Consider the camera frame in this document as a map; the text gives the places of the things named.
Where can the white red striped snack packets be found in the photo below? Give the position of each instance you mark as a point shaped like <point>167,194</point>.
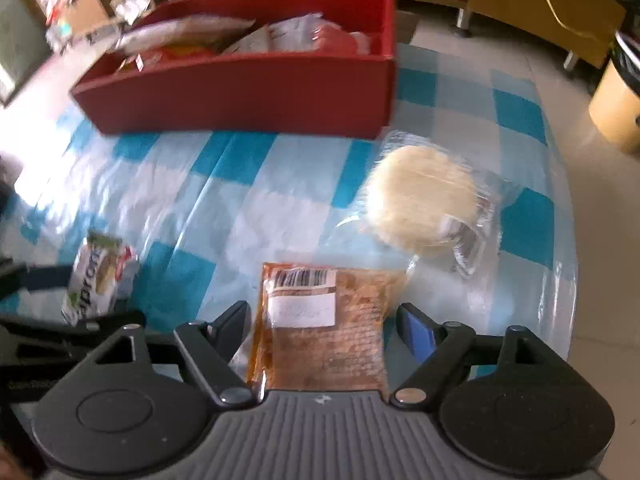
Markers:
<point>306,33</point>

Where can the Kaprons wafer packet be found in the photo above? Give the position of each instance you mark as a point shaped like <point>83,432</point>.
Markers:
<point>102,277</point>

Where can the red cardboard box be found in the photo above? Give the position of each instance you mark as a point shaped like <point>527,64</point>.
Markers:
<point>291,92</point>

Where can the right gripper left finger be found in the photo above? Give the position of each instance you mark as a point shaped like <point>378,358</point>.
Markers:
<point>208,348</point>

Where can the blue white checkered cloth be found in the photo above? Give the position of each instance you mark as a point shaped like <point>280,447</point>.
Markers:
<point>205,210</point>

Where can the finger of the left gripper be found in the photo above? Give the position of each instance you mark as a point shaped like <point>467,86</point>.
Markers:
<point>19,275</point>

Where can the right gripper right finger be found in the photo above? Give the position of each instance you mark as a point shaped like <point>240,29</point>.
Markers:
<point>440,350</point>

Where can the brown snack packet with barcode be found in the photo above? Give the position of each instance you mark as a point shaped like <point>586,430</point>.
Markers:
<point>320,328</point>

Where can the red orange snack bag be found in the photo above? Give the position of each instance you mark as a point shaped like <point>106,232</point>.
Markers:
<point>162,55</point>

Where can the round white cake clear bag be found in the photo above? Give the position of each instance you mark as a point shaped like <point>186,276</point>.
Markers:
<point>421,201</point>

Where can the yellow trash bin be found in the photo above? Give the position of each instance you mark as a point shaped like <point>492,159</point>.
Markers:
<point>615,106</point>

